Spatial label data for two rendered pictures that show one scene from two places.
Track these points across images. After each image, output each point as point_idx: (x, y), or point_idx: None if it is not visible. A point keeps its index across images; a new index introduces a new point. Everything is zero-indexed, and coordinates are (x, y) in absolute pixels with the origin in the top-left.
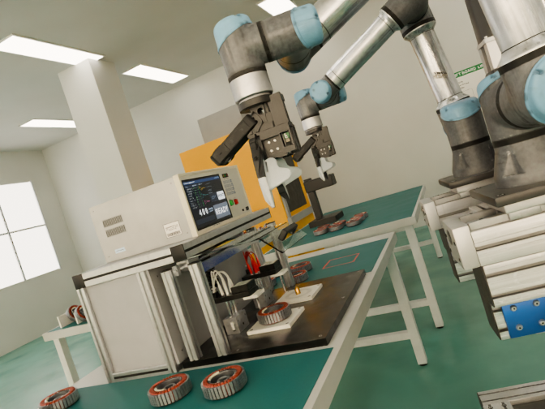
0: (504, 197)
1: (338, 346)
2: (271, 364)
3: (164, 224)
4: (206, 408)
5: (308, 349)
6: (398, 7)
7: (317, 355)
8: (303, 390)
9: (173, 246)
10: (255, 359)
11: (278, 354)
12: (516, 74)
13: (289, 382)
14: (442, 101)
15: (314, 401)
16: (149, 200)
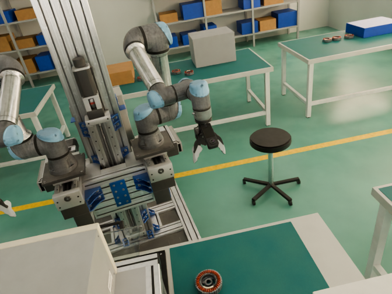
0: (173, 145)
1: (168, 246)
2: (183, 273)
3: (107, 284)
4: (228, 283)
5: (167, 261)
6: (24, 71)
7: (177, 252)
8: (211, 242)
9: (153, 263)
10: (172, 291)
11: (168, 278)
12: (174, 105)
13: (203, 252)
14: (23, 134)
15: (218, 234)
16: (97, 271)
